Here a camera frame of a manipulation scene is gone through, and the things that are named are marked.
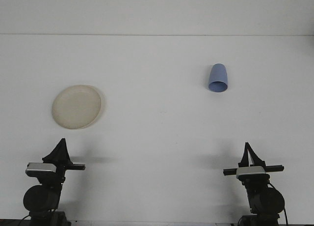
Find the pale blue cup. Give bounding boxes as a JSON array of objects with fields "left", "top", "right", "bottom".
[{"left": 208, "top": 63, "right": 229, "bottom": 93}]

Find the pale round plate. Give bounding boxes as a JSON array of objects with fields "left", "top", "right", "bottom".
[{"left": 51, "top": 85, "right": 103, "bottom": 130}]

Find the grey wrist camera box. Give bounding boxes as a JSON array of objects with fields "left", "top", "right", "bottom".
[
  {"left": 236, "top": 166, "right": 267, "bottom": 179},
  {"left": 26, "top": 163, "right": 56, "bottom": 177}
]

